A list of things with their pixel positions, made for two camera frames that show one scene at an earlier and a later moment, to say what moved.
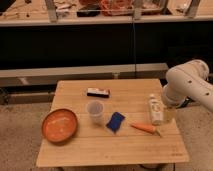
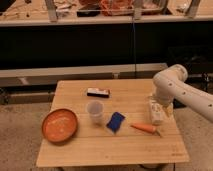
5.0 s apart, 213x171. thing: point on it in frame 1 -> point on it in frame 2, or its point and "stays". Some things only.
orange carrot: x=146 y=127 stays
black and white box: x=98 y=92 stays
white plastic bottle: x=156 y=110 stays
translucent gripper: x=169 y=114 -> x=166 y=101
